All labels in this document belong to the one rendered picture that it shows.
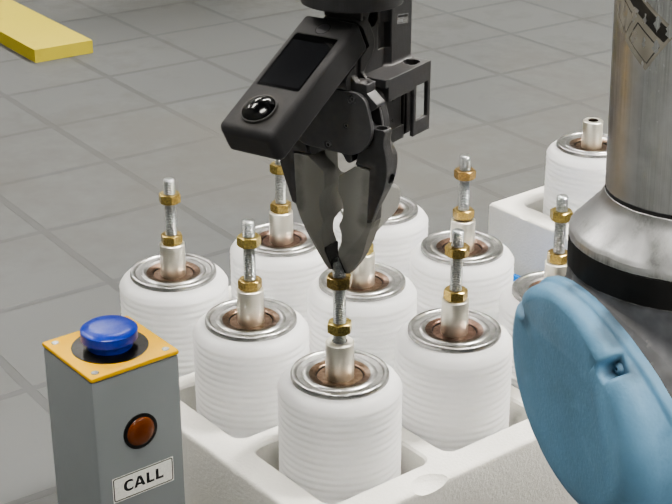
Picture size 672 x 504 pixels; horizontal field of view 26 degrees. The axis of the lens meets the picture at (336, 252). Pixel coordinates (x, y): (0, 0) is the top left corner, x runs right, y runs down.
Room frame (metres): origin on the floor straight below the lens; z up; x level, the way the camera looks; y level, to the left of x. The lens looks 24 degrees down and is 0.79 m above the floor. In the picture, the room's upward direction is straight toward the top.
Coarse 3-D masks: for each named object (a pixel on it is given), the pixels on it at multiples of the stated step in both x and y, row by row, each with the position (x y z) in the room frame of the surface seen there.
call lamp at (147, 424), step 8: (136, 424) 0.87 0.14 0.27; (144, 424) 0.88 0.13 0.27; (152, 424) 0.88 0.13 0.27; (128, 432) 0.87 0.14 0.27; (136, 432) 0.87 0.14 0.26; (144, 432) 0.88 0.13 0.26; (152, 432) 0.88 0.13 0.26; (128, 440) 0.87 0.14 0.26; (136, 440) 0.87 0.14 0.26; (144, 440) 0.88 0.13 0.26
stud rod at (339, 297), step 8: (336, 264) 0.97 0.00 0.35; (336, 272) 0.97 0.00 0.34; (336, 296) 0.97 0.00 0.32; (344, 296) 0.98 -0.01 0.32; (336, 304) 0.97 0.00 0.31; (344, 304) 0.98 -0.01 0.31; (336, 312) 0.97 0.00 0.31; (344, 312) 0.97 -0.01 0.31; (336, 320) 0.97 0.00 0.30; (344, 320) 0.98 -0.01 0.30; (336, 336) 0.97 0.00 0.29; (344, 336) 0.98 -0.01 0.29
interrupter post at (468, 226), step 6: (456, 222) 1.21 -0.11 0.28; (462, 222) 1.21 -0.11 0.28; (468, 222) 1.21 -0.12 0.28; (474, 222) 1.21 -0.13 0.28; (462, 228) 1.21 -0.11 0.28; (468, 228) 1.21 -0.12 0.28; (474, 228) 1.21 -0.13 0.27; (450, 234) 1.22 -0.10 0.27; (468, 234) 1.21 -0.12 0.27; (474, 234) 1.21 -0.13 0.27; (450, 240) 1.22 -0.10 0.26; (468, 240) 1.21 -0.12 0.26
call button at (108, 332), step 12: (84, 324) 0.91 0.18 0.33; (96, 324) 0.91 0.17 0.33; (108, 324) 0.91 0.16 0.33; (120, 324) 0.91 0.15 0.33; (132, 324) 0.91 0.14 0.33; (84, 336) 0.89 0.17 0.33; (96, 336) 0.89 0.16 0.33; (108, 336) 0.89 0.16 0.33; (120, 336) 0.89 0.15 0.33; (132, 336) 0.90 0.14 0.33; (96, 348) 0.89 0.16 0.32; (108, 348) 0.89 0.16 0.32; (120, 348) 0.89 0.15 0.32
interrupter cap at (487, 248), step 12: (432, 240) 1.23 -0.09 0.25; (444, 240) 1.23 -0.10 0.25; (480, 240) 1.23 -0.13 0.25; (492, 240) 1.23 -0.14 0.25; (432, 252) 1.20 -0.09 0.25; (444, 252) 1.21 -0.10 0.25; (480, 252) 1.21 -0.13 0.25; (492, 252) 1.20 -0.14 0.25; (468, 264) 1.18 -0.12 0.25; (480, 264) 1.18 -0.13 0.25
